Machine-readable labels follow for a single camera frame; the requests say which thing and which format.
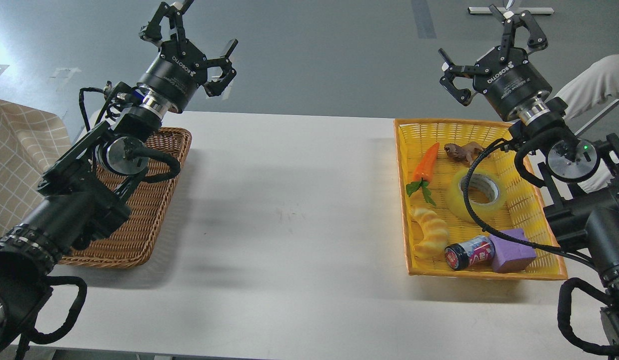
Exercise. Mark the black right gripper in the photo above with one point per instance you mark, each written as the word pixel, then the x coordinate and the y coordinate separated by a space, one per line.
pixel 514 82

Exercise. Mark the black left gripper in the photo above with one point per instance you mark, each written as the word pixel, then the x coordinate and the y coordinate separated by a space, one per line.
pixel 177 72

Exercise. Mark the yellow tape roll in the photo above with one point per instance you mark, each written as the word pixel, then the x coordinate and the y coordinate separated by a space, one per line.
pixel 486 195

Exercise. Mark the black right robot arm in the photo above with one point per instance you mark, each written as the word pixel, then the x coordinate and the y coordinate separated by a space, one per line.
pixel 581 177

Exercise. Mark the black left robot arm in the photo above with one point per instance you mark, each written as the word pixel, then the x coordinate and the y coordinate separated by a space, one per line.
pixel 85 192

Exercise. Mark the white metal stand base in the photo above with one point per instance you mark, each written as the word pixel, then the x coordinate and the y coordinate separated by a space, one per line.
pixel 512 6

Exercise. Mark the brown toy lion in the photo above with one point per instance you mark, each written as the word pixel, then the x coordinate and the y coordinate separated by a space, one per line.
pixel 464 154

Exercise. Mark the person in white clothing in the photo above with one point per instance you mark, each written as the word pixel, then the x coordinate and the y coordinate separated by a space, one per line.
pixel 597 85

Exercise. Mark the orange toy carrot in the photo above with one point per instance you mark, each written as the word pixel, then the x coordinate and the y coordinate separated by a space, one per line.
pixel 423 175

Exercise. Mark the beige checkered cloth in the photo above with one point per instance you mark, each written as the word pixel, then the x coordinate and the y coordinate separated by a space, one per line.
pixel 31 140

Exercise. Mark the small dark can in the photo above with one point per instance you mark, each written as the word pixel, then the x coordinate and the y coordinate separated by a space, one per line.
pixel 460 256

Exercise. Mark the purple foam block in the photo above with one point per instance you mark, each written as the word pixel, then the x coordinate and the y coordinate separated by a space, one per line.
pixel 510 256

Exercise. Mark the brown wicker basket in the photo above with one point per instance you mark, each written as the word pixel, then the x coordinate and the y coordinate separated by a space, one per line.
pixel 132 244

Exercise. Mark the yellow toy croissant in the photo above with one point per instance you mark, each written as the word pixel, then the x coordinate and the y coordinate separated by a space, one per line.
pixel 435 233

